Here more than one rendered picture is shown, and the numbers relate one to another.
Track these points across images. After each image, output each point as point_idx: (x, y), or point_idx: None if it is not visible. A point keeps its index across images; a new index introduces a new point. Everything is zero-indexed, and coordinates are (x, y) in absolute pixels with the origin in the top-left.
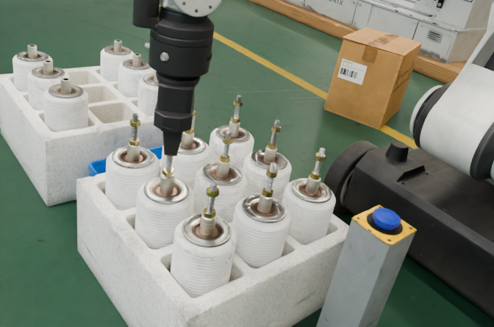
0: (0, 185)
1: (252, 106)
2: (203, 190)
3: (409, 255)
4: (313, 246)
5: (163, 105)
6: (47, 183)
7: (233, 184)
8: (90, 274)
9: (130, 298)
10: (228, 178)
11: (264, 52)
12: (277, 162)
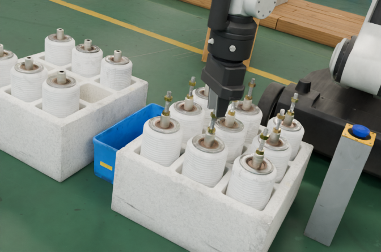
0: (5, 174)
1: (151, 68)
2: (223, 139)
3: (324, 155)
4: (298, 161)
5: (228, 82)
6: (61, 162)
7: (242, 129)
8: (134, 223)
9: (194, 228)
10: (235, 126)
11: (126, 18)
12: (251, 108)
